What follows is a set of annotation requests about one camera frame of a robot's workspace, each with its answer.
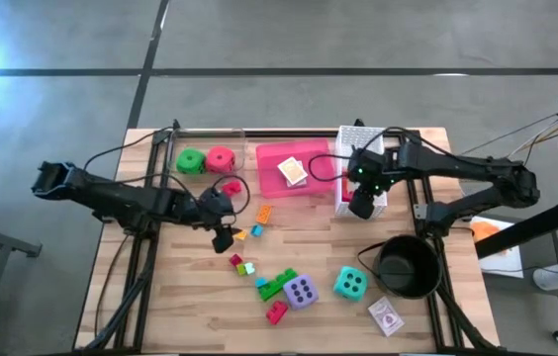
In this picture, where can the black bucket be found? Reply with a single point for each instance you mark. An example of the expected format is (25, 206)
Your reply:
(407, 287)

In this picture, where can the white perforated basket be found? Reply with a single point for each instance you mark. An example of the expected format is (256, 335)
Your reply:
(363, 138)

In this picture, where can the white rounded object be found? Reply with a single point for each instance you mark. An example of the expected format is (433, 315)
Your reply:
(556, 278)

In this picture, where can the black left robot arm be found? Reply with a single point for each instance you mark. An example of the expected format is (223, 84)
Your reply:
(111, 198)

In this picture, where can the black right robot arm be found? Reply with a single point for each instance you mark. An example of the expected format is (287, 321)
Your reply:
(457, 165)

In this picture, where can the black desk beam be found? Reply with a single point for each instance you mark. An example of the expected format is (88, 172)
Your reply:
(531, 228)

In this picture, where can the long green building block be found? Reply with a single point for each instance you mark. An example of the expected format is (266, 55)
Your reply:
(274, 289)

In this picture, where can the orange long building block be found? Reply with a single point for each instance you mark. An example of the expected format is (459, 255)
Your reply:
(264, 214)

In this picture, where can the orange object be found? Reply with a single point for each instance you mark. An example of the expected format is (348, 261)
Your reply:
(487, 231)

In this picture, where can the purple foam die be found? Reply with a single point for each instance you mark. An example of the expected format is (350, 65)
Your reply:
(289, 296)

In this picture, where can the clear plastic bin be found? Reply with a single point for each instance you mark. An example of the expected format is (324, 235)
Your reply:
(244, 143)

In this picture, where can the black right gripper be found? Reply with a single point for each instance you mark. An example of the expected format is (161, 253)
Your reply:
(364, 195)

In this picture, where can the small red building block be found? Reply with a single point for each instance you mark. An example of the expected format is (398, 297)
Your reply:
(235, 259)

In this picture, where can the blue small building block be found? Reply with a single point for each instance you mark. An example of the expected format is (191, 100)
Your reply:
(260, 283)
(256, 231)

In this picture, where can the light cyan small block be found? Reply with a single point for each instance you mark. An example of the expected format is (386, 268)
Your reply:
(250, 268)

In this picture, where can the red foam die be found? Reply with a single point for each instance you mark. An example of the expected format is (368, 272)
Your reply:
(210, 167)

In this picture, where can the green foam die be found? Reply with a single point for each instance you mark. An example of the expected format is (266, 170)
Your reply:
(182, 168)

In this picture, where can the red playing card box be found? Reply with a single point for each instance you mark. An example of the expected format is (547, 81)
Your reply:
(385, 316)

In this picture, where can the teal foam die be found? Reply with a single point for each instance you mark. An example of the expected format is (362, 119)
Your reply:
(350, 283)

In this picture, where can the black aluminium rig frame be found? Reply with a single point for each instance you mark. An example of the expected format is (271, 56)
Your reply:
(308, 132)

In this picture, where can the pink plastic bin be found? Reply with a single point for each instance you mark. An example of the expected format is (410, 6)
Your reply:
(269, 178)

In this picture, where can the lime green small block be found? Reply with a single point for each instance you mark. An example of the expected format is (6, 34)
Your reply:
(241, 270)

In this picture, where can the large red stepped block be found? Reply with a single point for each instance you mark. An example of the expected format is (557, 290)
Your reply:
(276, 314)

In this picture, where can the white paper sheet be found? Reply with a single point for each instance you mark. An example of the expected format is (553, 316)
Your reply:
(501, 262)

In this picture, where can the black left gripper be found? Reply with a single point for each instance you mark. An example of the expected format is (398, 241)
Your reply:
(223, 223)

